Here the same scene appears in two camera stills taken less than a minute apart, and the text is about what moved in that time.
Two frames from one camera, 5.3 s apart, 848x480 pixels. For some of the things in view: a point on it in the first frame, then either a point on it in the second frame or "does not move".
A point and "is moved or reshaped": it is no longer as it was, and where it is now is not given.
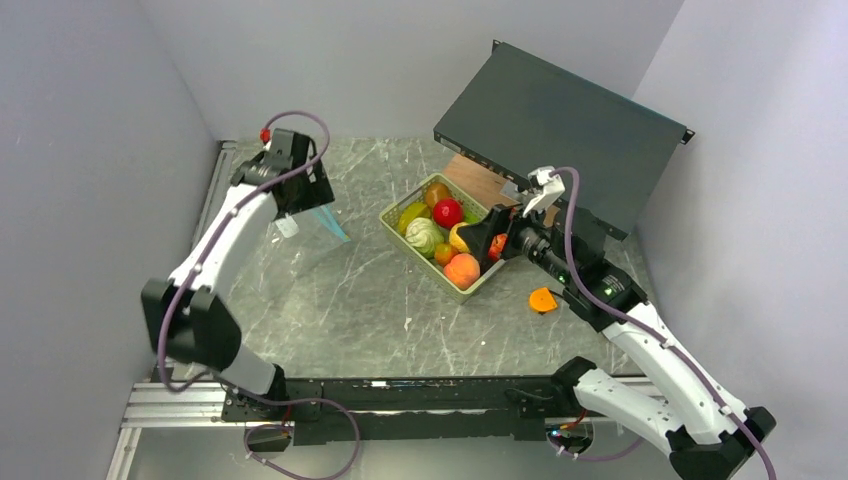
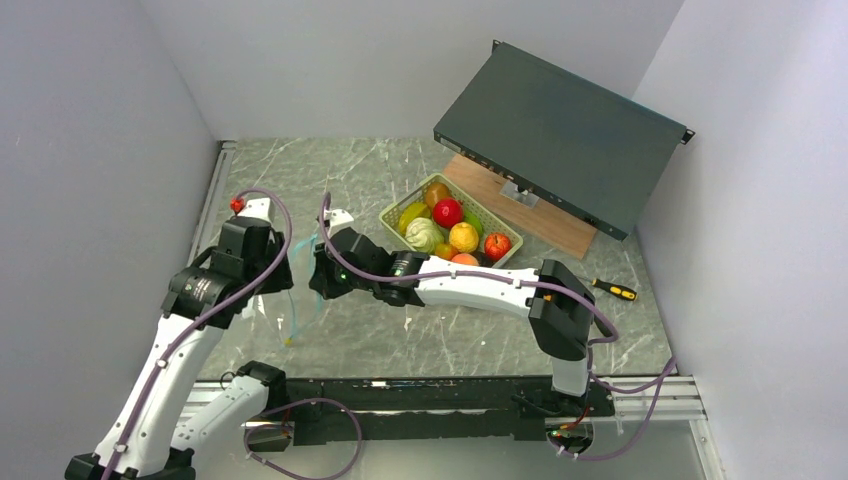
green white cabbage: (423, 235) does not move
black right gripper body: (517, 229) to (334, 282)
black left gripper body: (310, 194) to (260, 267)
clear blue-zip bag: (305, 236) is moved or reshaped
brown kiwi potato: (435, 193) does not move
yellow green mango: (414, 211) does not move
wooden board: (487, 184) does not move
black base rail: (410, 408) does not move
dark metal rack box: (519, 113) does not move
